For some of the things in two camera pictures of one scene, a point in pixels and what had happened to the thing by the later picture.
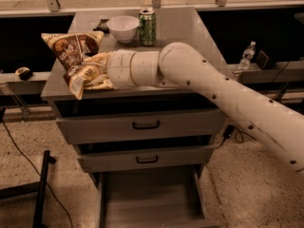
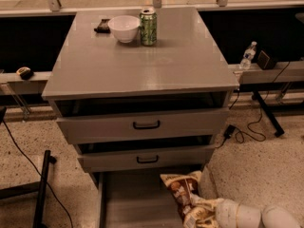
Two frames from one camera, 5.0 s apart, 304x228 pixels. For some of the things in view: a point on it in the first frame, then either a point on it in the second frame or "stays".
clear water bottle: [247, 56] stays
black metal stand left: [38, 186] stays
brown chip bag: [86, 67] → [196, 211]
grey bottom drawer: [161, 198] stays
